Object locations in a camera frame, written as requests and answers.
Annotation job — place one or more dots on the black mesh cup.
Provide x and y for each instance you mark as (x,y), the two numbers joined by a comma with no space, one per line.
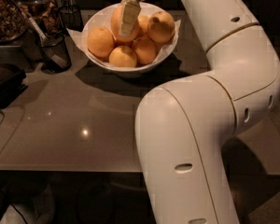
(61,50)
(71,18)

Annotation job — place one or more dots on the white ceramic bowl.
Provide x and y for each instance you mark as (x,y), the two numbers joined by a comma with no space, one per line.
(130,70)

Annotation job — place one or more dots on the near black mesh cup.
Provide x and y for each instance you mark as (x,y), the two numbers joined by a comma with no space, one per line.
(61,50)

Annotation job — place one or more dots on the large jar of nuts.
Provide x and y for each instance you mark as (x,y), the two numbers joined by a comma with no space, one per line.
(12,24)

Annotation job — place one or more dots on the grey tabletop slab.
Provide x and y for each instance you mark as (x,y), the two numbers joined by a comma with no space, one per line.
(83,120)

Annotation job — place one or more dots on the hidden back orange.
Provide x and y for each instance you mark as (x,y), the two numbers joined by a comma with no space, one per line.
(143,21)

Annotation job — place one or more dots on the dark device with cable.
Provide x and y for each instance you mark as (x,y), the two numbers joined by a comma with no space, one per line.
(11,83)

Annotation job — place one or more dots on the far black mesh cup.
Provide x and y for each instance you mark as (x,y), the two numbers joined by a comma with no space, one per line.
(71,18)

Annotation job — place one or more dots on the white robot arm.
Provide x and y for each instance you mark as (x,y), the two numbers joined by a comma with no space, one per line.
(181,126)

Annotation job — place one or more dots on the white paper bowl liner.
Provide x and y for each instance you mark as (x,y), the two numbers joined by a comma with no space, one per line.
(75,36)

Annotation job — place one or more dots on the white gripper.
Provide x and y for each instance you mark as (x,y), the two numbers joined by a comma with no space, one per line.
(130,17)

